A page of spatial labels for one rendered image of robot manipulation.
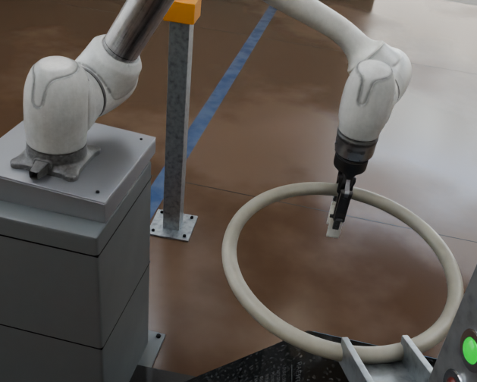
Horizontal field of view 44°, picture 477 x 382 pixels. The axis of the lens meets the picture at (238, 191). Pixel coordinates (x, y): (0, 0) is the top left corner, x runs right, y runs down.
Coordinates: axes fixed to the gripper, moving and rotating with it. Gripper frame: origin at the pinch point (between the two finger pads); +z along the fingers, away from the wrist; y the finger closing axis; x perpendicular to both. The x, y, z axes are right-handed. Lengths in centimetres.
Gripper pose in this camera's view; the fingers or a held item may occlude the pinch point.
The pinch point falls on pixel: (334, 220)
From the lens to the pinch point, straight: 146.4
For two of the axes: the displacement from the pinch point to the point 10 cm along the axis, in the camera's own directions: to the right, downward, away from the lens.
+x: 9.9, 1.6, -0.5
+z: -1.0, 7.8, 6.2
